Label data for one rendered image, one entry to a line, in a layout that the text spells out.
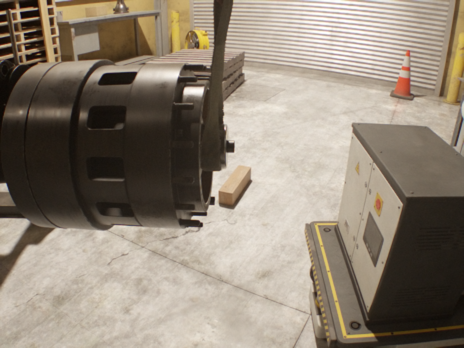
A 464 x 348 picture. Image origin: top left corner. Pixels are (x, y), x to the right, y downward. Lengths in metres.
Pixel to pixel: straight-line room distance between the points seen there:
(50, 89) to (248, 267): 1.32
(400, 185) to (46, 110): 0.97
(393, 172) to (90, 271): 1.56
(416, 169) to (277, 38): 5.61
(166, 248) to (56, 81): 1.27
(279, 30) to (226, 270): 5.24
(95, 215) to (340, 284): 0.91
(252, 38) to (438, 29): 3.25
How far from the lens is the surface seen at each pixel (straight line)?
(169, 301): 1.75
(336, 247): 1.58
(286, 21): 6.49
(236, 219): 2.24
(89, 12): 6.23
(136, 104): 0.92
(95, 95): 0.98
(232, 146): 1.09
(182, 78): 0.96
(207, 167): 1.07
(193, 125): 0.92
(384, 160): 1.14
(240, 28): 6.89
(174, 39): 7.33
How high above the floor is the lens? 1.30
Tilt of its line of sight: 28 degrees down
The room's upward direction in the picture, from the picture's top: straight up
